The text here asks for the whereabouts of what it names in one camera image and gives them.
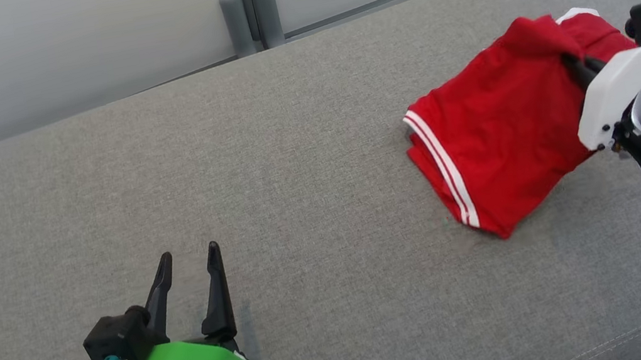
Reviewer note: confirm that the red shorts white side stripe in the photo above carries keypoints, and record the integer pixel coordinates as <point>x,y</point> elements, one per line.
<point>603,33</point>

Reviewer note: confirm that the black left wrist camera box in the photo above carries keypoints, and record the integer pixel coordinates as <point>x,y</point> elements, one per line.
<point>118,337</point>

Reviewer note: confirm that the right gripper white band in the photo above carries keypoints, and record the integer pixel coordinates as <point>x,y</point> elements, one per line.
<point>617,85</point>

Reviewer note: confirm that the red Bulls 23 jersey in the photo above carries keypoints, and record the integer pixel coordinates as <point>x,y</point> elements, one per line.
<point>498,134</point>

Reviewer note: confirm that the grey partition post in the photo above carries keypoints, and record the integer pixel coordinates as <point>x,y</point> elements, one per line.
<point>237,27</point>
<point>267,16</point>

